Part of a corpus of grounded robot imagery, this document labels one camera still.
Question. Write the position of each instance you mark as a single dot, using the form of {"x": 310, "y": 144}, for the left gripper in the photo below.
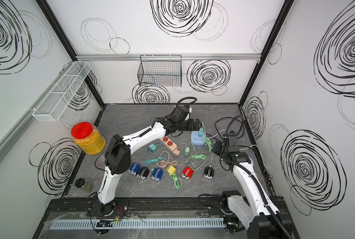
{"x": 191, "y": 123}

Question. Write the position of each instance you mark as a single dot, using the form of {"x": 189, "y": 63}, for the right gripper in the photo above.
{"x": 217, "y": 144}

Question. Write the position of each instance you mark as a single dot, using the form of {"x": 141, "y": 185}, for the beige power strip red sockets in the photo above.
{"x": 167, "y": 142}

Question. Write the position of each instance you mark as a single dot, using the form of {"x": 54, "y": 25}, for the green charger adapter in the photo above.
{"x": 201, "y": 132}
{"x": 186, "y": 152}

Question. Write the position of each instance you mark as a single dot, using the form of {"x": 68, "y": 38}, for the pink charger adapter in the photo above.
{"x": 175, "y": 153}

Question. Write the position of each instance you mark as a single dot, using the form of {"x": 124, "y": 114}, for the black shaver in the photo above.
{"x": 208, "y": 173}
{"x": 143, "y": 173}

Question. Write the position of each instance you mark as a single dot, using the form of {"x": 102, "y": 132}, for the teal charger adapter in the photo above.
{"x": 152, "y": 147}

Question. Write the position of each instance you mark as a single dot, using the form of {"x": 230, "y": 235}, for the yellow-green charger adapter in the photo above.
{"x": 171, "y": 170}

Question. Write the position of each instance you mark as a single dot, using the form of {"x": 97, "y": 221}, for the red shaver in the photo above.
{"x": 187, "y": 173}

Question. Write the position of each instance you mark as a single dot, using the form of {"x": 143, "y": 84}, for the blue striped shaver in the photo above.
{"x": 157, "y": 174}

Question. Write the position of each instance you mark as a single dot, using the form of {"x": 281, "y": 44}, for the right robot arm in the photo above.
{"x": 258, "y": 214}

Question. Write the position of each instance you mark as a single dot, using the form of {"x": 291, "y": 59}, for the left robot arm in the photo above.
{"x": 119, "y": 152}

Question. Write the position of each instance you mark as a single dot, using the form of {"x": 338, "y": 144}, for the blue shaver left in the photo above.
{"x": 134, "y": 168}

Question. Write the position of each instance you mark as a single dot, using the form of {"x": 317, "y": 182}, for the yellow jar red lid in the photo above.
{"x": 88, "y": 137}

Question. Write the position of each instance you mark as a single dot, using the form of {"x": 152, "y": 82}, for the small dark lid jar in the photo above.
{"x": 83, "y": 185}

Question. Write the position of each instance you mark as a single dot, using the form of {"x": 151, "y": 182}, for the black wire basket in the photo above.
{"x": 161, "y": 70}

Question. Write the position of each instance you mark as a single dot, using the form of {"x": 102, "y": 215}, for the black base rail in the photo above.
{"x": 203, "y": 206}

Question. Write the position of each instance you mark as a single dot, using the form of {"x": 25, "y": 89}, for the white wire shelf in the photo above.
{"x": 69, "y": 91}

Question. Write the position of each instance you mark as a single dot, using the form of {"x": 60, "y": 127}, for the white slotted cable duct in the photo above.
{"x": 101, "y": 224}

